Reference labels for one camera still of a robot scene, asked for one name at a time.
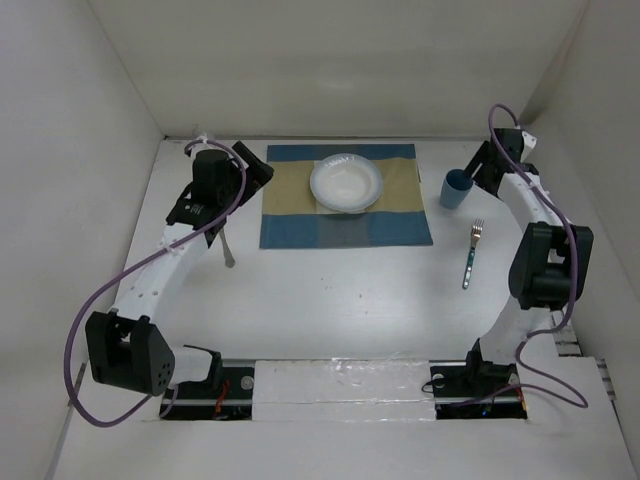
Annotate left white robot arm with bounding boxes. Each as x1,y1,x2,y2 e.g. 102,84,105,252
85,137,274,397

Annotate blue cup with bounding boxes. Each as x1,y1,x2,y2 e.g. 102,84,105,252
439,169,473,210

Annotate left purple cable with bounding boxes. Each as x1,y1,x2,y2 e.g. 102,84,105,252
63,138,249,427

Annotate white blue-rimmed plate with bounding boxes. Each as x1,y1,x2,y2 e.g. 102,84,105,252
309,153,383,214

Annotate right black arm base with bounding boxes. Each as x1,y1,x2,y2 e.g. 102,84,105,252
422,361,528,421

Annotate silver fork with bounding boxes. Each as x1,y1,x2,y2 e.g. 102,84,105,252
462,219,484,290

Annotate silver knife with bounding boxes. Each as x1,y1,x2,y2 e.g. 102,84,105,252
218,229,236,268

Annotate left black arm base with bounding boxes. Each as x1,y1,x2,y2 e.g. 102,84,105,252
159,360,256,421

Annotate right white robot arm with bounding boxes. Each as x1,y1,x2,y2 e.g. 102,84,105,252
462,127,594,398

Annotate blue beige cloth placemat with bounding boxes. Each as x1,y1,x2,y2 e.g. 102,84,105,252
260,143,433,250

